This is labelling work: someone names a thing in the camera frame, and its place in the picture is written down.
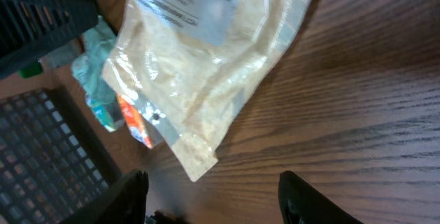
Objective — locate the teal snack packet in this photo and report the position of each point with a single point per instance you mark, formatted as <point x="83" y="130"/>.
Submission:
<point x="87" y="68"/>

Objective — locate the beige plastic pouch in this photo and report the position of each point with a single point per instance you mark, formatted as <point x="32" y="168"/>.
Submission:
<point x="189" y="66"/>

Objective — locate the grey plastic mesh basket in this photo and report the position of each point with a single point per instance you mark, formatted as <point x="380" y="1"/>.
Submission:
<point x="52" y="162"/>

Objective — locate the small orange snack packet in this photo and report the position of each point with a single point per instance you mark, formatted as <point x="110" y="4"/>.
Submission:
<point x="140" y="129"/>

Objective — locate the small teal tissue pack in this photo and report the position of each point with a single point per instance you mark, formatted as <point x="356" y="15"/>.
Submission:
<point x="108" y="114"/>

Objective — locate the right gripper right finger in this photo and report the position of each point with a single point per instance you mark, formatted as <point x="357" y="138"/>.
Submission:
<point x="301" y="203"/>

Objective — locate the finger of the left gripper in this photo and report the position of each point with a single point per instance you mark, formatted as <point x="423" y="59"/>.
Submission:
<point x="31" y="29"/>

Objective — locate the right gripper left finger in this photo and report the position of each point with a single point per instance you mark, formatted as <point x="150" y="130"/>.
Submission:
<point x="123" y="202"/>

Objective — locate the green lid clear jar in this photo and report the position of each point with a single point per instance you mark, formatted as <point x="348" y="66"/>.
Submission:
<point x="61" y="56"/>

